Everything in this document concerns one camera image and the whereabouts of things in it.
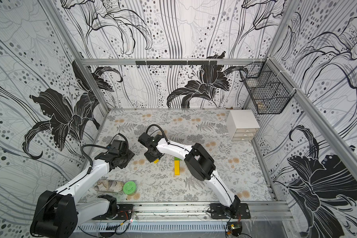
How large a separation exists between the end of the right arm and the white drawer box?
498mm

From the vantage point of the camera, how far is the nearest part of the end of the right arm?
2.21 ft

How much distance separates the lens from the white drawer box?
0.93 m
